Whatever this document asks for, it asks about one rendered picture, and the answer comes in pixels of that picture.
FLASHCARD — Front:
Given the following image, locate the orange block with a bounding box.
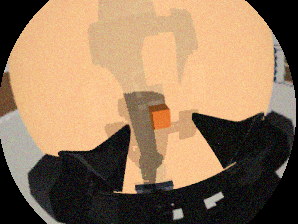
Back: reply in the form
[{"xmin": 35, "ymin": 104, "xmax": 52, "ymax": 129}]
[{"xmin": 149, "ymin": 104, "xmax": 170, "ymax": 129}]

